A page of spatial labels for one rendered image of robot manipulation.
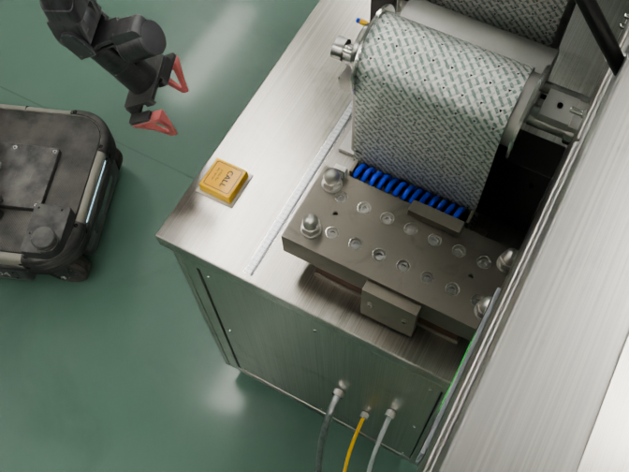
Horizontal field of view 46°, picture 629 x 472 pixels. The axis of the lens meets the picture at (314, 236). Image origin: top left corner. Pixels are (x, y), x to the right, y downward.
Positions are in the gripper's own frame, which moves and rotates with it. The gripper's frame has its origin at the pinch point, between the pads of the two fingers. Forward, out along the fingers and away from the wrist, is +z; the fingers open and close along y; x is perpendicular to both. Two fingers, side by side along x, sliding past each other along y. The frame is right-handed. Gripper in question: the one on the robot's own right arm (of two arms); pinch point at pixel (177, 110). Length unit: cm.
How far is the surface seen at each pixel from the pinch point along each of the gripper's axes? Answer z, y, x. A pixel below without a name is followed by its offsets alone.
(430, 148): 13.2, -9.9, -45.3
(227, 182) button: 15.2, -7.1, -1.9
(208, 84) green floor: 77, 84, 76
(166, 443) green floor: 84, -43, 64
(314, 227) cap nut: 12.8, -21.5, -25.5
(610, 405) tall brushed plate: -3, -56, -75
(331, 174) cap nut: 12.6, -11.8, -27.6
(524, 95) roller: 6, -9, -63
